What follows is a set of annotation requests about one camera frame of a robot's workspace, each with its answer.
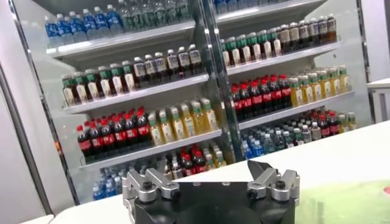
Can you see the red-cap cola bottle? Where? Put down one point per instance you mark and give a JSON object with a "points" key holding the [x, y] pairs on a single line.
{"points": [[334, 126], [267, 97], [85, 146], [131, 134], [276, 95], [120, 136], [143, 131], [285, 92], [97, 143], [324, 129], [246, 103], [108, 140], [188, 167], [200, 164], [237, 105], [256, 100]]}

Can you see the blue water bottle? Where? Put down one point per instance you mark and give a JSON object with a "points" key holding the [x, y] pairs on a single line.
{"points": [[52, 33], [77, 29], [257, 149], [102, 22], [221, 6], [64, 30], [114, 19], [247, 152], [109, 188], [90, 24], [98, 192]]}

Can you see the light green t-shirt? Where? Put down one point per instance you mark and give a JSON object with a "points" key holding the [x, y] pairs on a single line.
{"points": [[350, 204]]}

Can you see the white side table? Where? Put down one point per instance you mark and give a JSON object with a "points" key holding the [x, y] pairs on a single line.
{"points": [[379, 85]]}

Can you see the dark bottle tan label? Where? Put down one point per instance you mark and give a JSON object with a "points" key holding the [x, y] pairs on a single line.
{"points": [[303, 33], [285, 38], [313, 30], [294, 35], [322, 29], [331, 27]]}

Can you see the yellow juice bottle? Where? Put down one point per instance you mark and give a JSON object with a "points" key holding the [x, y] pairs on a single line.
{"points": [[167, 131], [342, 124], [316, 90], [220, 159], [325, 87], [345, 82], [210, 118], [178, 128], [198, 121], [211, 162], [351, 121], [306, 92], [335, 85], [188, 124], [156, 134], [296, 95]]}

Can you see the small red wall label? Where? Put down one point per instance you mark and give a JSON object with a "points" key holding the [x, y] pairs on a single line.
{"points": [[58, 146]]}

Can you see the white drinks display cabinet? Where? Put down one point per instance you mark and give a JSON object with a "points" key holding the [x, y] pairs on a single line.
{"points": [[137, 95], [274, 61]]}

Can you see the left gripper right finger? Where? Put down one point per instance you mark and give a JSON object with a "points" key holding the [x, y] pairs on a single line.
{"points": [[280, 185]]}

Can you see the green-tinted water bottle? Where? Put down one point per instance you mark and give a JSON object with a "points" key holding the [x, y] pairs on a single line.
{"points": [[173, 10], [126, 16], [138, 15], [150, 13], [183, 9], [268, 145], [162, 12], [119, 185], [278, 142]]}

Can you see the glass cabinet door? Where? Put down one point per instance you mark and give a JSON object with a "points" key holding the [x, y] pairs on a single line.
{"points": [[33, 61], [362, 45]]}

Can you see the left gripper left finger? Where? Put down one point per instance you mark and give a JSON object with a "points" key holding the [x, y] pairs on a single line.
{"points": [[152, 182]]}

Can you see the dark bottle navy white label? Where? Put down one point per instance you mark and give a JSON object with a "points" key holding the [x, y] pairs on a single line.
{"points": [[195, 58], [172, 63], [184, 61], [150, 69], [161, 66], [140, 71]]}

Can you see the green-cap dark drink bottle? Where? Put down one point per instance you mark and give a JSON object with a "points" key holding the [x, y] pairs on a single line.
{"points": [[276, 45], [129, 79], [105, 85], [93, 88], [68, 94], [117, 82], [234, 54], [255, 50], [245, 51], [81, 91], [266, 47], [226, 56]]}

